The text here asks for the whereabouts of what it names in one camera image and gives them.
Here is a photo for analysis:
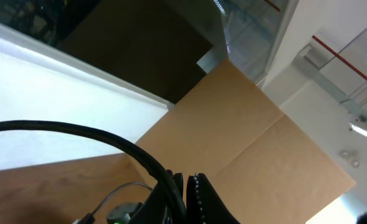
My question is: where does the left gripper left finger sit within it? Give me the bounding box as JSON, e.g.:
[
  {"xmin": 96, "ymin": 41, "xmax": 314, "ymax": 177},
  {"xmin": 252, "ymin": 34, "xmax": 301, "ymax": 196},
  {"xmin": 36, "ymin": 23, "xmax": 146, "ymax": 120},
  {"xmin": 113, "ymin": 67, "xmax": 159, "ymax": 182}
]
[{"xmin": 130, "ymin": 184, "xmax": 184, "ymax": 224}]

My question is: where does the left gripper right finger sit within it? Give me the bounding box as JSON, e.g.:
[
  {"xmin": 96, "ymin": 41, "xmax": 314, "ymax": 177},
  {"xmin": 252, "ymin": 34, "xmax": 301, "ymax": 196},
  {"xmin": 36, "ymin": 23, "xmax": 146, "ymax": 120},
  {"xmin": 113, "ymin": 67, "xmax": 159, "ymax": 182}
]
[{"xmin": 186, "ymin": 173, "xmax": 239, "ymax": 224}]

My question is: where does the brown cardboard panel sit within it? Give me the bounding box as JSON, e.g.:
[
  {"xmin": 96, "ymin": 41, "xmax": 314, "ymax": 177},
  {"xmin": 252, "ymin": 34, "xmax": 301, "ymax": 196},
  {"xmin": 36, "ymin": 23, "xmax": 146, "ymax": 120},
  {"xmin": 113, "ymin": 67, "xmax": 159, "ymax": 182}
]
[{"xmin": 137, "ymin": 60, "xmax": 355, "ymax": 223}]

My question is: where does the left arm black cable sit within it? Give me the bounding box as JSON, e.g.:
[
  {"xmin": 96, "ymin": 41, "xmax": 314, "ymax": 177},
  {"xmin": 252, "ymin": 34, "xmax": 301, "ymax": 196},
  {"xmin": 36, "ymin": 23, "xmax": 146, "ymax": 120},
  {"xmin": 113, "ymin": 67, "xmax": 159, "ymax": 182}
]
[{"xmin": 0, "ymin": 119, "xmax": 187, "ymax": 224}]

